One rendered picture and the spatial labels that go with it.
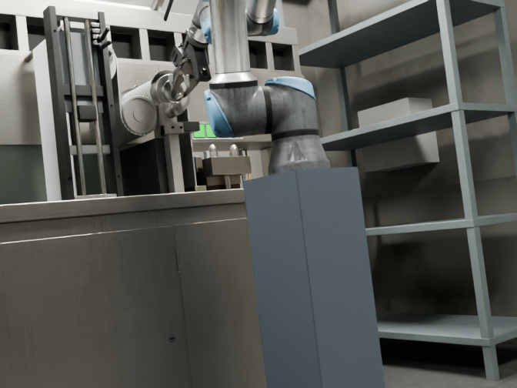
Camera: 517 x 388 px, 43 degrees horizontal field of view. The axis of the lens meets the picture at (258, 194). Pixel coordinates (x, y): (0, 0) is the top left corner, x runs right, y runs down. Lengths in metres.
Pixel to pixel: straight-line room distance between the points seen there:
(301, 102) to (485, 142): 2.37
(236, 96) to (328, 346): 0.60
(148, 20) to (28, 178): 0.77
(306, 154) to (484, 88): 2.41
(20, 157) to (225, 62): 0.95
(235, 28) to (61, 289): 0.74
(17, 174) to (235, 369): 0.95
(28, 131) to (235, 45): 0.97
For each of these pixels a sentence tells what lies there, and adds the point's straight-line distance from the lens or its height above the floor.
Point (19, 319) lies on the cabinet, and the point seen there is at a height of 0.64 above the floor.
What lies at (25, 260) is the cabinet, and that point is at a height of 0.77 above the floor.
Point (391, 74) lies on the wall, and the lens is 4.23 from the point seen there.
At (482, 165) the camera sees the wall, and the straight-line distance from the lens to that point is 3.83.
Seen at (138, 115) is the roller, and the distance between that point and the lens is 2.07.
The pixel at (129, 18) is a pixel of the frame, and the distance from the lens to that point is 2.55.
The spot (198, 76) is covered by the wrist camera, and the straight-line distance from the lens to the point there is 1.98.
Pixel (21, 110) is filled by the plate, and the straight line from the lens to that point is 2.28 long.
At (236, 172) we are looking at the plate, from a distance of 2.18.
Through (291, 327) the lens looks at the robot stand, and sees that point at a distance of 1.51.
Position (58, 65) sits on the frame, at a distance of 1.85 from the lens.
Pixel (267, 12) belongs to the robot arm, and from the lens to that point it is 1.83.
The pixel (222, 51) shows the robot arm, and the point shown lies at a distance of 1.53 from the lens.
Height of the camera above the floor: 0.78
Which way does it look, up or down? 3 degrees up
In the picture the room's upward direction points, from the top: 7 degrees counter-clockwise
